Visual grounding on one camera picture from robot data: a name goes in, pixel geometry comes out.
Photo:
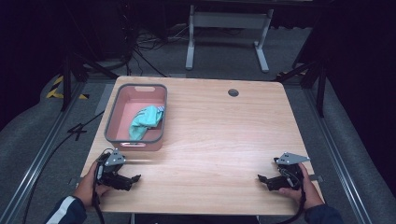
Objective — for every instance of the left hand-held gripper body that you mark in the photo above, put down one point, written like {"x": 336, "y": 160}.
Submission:
{"x": 111, "y": 169}

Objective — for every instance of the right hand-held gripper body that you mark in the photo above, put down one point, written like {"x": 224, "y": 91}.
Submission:
{"x": 289, "y": 174}

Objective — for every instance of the pink basket with grey rim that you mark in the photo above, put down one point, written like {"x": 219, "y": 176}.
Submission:
{"x": 123, "y": 116}

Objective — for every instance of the teal cloth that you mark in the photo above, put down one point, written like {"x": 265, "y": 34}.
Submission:
{"x": 144, "y": 119}

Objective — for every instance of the person's right hand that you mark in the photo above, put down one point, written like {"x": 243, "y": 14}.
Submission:
{"x": 306, "y": 193}

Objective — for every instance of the person's left hand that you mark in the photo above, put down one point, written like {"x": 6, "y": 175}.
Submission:
{"x": 85, "y": 189}

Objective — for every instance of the black tape cross mark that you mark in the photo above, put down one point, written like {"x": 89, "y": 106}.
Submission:
{"x": 77, "y": 131}

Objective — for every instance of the black tripod stand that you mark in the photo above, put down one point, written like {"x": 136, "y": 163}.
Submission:
{"x": 320, "y": 84}
{"x": 66, "y": 81}

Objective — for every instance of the yellow black hazard tape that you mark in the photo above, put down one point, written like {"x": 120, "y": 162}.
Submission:
{"x": 53, "y": 91}

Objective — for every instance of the metal floor rail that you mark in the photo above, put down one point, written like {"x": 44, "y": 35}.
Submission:
{"x": 34, "y": 168}
{"x": 337, "y": 155}

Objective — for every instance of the white metal table frame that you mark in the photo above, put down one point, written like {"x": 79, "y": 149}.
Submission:
{"x": 229, "y": 20}

